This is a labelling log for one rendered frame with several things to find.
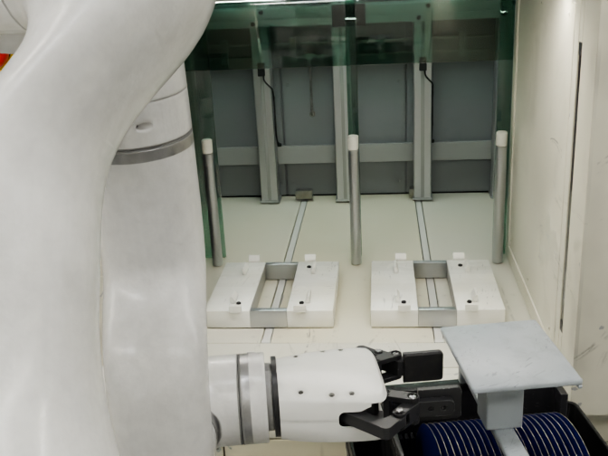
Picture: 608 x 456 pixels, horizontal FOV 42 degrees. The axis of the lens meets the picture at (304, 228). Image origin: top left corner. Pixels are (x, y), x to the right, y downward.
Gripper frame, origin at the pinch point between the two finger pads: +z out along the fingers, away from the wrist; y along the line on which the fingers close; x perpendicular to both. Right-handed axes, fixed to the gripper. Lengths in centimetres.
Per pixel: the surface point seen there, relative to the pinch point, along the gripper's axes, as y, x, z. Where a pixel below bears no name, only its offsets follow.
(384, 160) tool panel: -116, -8, 15
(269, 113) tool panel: -115, 5, -11
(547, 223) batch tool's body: -39.9, 0.9, 26.0
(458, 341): -2.6, 2.9, 2.9
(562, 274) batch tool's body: -28.3, -2.2, 23.7
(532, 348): 0.0, 2.9, 9.4
